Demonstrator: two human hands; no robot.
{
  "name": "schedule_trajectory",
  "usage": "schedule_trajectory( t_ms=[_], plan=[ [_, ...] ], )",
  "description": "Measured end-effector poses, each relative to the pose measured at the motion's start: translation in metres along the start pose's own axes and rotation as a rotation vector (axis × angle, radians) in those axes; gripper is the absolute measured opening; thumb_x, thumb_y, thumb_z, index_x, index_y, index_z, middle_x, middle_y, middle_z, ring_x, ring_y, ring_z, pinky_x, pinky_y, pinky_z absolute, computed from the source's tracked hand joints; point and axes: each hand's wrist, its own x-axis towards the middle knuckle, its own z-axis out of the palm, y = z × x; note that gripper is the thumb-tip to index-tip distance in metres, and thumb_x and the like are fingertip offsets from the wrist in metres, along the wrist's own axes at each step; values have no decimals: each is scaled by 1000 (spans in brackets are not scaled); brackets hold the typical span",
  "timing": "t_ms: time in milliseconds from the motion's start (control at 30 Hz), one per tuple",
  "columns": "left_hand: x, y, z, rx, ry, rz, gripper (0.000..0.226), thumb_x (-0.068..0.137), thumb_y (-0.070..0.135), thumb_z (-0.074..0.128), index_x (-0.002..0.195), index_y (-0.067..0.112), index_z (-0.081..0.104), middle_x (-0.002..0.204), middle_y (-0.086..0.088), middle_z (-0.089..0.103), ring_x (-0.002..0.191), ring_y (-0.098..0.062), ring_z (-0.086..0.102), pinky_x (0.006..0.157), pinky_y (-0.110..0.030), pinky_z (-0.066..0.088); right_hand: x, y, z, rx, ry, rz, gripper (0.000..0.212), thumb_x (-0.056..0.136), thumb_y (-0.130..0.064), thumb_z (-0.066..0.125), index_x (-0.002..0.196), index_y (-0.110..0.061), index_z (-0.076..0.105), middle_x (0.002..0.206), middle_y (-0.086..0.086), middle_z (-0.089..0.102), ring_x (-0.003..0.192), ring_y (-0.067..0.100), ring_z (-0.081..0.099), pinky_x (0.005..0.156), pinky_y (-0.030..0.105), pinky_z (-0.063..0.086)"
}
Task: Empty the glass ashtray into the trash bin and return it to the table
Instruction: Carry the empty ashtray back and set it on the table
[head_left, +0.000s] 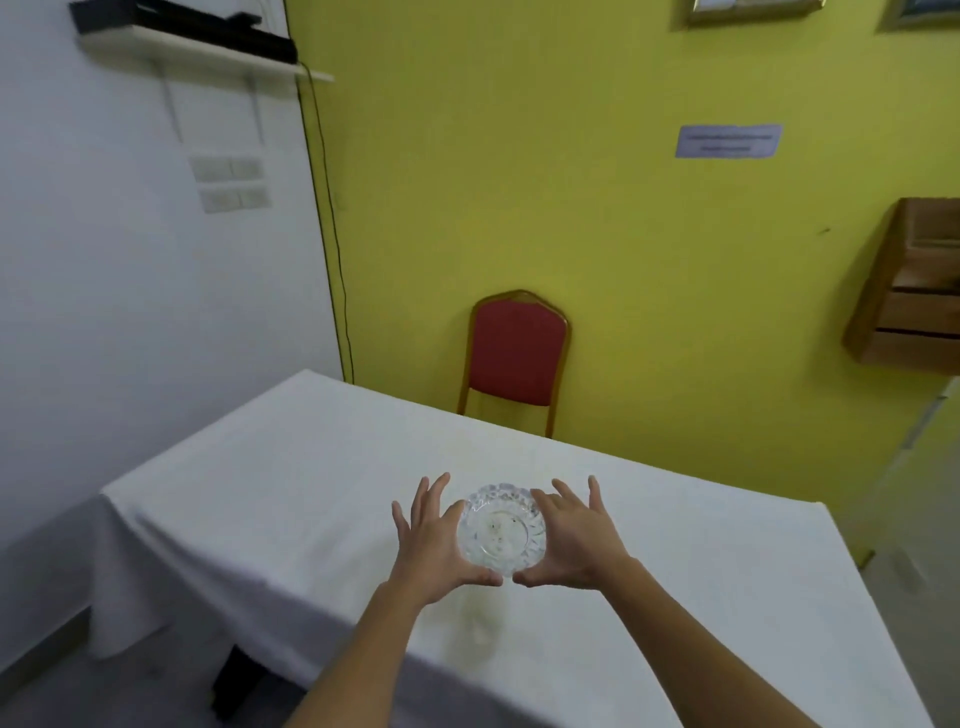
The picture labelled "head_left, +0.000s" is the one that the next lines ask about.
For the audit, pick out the person's left hand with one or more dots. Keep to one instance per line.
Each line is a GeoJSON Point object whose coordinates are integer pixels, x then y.
{"type": "Point", "coordinates": [427, 559]}

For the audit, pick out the person's right hand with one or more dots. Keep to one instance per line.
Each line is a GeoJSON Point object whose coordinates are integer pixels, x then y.
{"type": "Point", "coordinates": [585, 555]}

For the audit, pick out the person's left little finger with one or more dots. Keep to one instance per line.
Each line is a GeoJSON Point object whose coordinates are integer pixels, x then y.
{"type": "Point", "coordinates": [400, 520]}

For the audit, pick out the person's right thumb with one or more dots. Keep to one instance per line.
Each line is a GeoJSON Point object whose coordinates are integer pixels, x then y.
{"type": "Point", "coordinates": [534, 577]}

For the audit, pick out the person's left middle finger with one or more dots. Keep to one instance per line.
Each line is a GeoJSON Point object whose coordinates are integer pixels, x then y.
{"type": "Point", "coordinates": [439, 495]}

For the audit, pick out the person's right middle finger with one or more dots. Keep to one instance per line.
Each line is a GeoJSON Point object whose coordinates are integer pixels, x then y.
{"type": "Point", "coordinates": [568, 496]}

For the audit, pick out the person's left thumb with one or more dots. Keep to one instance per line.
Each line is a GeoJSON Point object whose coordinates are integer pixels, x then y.
{"type": "Point", "coordinates": [480, 577]}

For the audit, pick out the clear cut glass bowl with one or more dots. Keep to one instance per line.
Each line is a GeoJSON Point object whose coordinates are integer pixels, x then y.
{"type": "Point", "coordinates": [501, 534]}

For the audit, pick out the person's right forearm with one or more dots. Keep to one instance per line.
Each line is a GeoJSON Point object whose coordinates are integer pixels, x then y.
{"type": "Point", "coordinates": [697, 652]}

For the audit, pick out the person's left forearm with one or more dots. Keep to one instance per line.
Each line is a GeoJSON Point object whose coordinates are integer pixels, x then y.
{"type": "Point", "coordinates": [360, 660]}

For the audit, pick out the white tablecloth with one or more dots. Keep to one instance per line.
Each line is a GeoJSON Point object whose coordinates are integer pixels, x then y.
{"type": "Point", "coordinates": [300, 487]}

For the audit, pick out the dark table leg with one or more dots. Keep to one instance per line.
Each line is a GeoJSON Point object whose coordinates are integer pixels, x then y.
{"type": "Point", "coordinates": [236, 679]}

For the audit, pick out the white door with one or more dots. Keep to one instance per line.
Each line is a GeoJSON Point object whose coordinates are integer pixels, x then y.
{"type": "Point", "coordinates": [926, 525]}

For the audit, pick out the framed picture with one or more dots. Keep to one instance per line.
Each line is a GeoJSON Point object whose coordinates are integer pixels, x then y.
{"type": "Point", "coordinates": [750, 9]}
{"type": "Point", "coordinates": [926, 11]}

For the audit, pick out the black device on shelf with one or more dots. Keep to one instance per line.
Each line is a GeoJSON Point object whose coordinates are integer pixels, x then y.
{"type": "Point", "coordinates": [187, 26]}

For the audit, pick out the red chair with gold frame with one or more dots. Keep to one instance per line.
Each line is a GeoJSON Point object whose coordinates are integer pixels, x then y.
{"type": "Point", "coordinates": [516, 360]}

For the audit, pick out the white wall switch plate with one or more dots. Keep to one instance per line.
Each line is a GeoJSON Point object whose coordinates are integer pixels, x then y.
{"type": "Point", "coordinates": [234, 199]}
{"type": "Point", "coordinates": [225, 168]}

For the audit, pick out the paper wall sign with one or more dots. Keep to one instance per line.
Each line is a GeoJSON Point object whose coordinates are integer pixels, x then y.
{"type": "Point", "coordinates": [727, 141]}

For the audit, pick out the wooden wall rack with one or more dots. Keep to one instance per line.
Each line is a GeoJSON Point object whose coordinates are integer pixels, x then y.
{"type": "Point", "coordinates": [911, 307]}

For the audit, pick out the white wall shelf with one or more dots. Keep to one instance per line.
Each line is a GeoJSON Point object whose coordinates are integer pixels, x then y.
{"type": "Point", "coordinates": [195, 52]}

